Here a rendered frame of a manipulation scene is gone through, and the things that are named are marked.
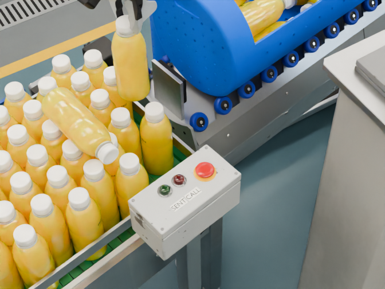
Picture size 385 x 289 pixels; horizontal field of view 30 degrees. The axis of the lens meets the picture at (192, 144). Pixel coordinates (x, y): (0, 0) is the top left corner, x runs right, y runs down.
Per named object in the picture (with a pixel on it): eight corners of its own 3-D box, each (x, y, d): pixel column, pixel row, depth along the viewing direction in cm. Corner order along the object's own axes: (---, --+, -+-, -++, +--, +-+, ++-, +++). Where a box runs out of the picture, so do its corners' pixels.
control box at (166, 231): (240, 203, 145) (242, 172, 137) (164, 262, 137) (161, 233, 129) (206, 173, 149) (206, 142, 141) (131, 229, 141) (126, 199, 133)
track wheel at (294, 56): (295, 45, 174) (290, 46, 176) (283, 54, 173) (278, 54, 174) (302, 62, 176) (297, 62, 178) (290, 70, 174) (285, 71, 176)
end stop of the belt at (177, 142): (204, 168, 156) (204, 160, 154) (201, 170, 156) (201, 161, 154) (94, 70, 175) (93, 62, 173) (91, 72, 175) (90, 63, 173)
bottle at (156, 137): (160, 147, 167) (156, 96, 153) (180, 165, 163) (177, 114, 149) (137, 163, 164) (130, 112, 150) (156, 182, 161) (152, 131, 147)
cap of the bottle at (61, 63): (67, 57, 161) (66, 51, 159) (73, 69, 158) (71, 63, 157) (51, 62, 160) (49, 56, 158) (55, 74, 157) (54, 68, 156)
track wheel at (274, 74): (274, 60, 171) (269, 60, 173) (260, 69, 170) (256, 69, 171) (281, 77, 173) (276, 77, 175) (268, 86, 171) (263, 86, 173)
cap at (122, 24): (140, 27, 138) (140, 20, 137) (125, 38, 136) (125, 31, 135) (126, 18, 140) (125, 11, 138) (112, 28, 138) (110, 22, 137)
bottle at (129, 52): (157, 90, 152) (151, 26, 138) (133, 108, 149) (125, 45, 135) (134, 74, 155) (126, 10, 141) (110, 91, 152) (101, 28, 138)
